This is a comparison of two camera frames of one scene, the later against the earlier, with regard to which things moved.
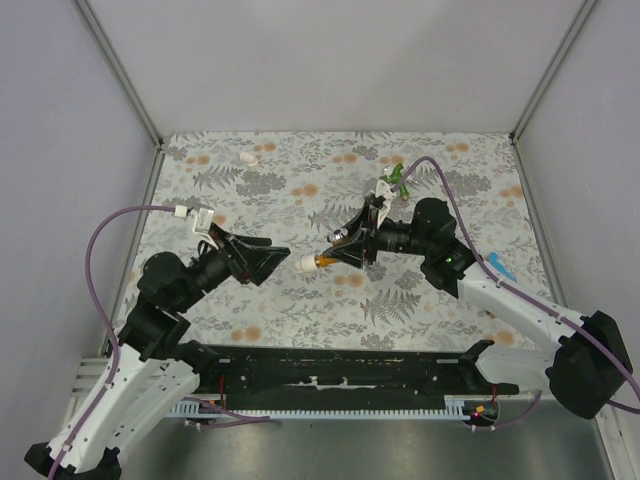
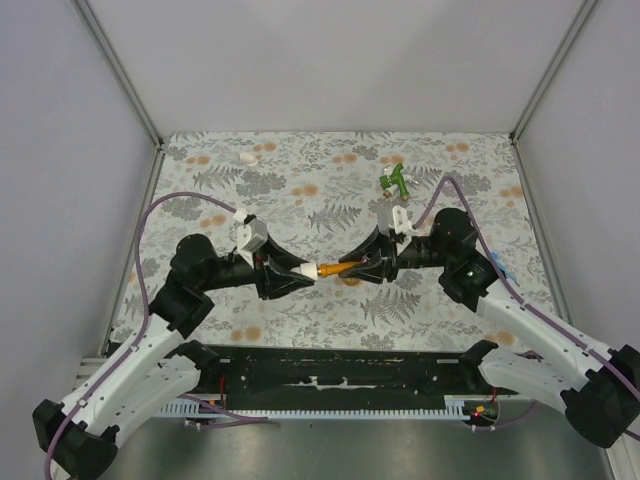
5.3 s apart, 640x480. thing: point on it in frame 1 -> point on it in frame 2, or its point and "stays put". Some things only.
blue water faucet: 493,260 stays put
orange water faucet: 337,236 -> 325,269
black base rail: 281,374 stays put
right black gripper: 353,253 -> 378,245
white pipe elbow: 249,159 stays put
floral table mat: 296,188 stays put
